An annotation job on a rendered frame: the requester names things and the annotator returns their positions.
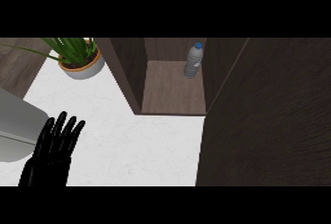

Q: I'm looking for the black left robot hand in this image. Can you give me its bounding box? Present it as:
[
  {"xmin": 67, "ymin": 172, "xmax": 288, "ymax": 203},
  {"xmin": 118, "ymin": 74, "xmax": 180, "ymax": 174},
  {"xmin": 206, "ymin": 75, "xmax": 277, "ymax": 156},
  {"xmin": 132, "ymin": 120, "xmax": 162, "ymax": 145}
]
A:
[{"xmin": 16, "ymin": 110, "xmax": 87, "ymax": 187}]

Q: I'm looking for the dark wooden cabinet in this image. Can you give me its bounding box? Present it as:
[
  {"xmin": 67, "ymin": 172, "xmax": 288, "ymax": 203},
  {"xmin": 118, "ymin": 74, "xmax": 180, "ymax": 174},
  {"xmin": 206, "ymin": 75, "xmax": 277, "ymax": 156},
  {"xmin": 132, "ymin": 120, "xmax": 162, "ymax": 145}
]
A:
[{"xmin": 92, "ymin": 37, "xmax": 251, "ymax": 117}]

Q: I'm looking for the clear plastic water bottle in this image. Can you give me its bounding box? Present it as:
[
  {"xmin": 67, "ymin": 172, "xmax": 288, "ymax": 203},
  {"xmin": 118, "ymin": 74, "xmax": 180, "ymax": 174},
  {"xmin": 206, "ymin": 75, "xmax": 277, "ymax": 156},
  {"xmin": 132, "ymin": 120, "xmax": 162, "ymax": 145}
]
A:
[{"xmin": 181, "ymin": 42, "xmax": 203, "ymax": 80}]

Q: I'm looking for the dark wooden cabinet door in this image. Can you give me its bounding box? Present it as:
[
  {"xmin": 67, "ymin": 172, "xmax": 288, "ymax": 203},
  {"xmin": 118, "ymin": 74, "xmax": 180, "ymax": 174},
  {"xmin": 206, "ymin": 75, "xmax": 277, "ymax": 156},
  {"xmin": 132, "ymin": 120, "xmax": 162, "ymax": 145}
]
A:
[{"xmin": 194, "ymin": 37, "xmax": 331, "ymax": 187}]

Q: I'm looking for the green potted plant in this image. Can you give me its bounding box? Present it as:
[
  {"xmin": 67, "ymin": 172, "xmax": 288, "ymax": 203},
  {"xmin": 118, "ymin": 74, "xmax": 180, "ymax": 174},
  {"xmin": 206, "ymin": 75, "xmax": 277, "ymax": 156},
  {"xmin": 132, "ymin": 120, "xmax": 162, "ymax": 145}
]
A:
[{"xmin": 0, "ymin": 37, "xmax": 106, "ymax": 81}]

